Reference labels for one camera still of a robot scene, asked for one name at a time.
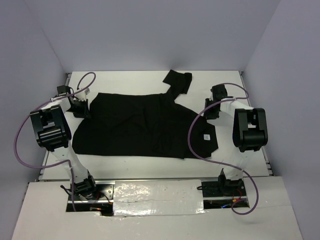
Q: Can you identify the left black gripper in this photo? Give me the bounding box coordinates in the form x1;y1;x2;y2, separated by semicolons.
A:
65;99;91;120

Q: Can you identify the black long sleeve shirt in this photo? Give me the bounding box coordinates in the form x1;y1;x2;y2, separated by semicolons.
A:
72;70;218;159

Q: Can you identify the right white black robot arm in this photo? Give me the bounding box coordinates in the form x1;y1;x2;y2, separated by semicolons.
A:
203;83;268;196

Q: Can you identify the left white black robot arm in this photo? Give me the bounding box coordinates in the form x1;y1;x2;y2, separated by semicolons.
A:
30;85;98;200

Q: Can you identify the shiny silver tape sheet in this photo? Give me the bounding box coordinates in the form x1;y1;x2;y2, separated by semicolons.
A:
113;179;205;217

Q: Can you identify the white foam front board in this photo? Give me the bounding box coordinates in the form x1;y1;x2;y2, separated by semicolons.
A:
12;177;302;240

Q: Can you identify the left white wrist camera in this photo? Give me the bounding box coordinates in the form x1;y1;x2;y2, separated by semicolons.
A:
75;88;90;101

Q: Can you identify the left aluminium table rail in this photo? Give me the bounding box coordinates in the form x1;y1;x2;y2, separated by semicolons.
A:
36;73;72;181

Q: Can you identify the aluminium table rail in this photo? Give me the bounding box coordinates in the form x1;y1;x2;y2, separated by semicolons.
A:
36;73;72;181
238;71;274;176

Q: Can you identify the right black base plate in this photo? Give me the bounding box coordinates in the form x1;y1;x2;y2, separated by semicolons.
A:
197;179;246;198

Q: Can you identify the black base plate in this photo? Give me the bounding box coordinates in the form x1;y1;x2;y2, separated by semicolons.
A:
197;179;246;198
74;183;115;201

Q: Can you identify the right aluminium table rail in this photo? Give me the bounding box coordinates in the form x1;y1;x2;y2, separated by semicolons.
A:
238;71;274;176

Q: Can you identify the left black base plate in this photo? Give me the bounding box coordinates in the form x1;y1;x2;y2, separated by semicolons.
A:
74;183;115;201

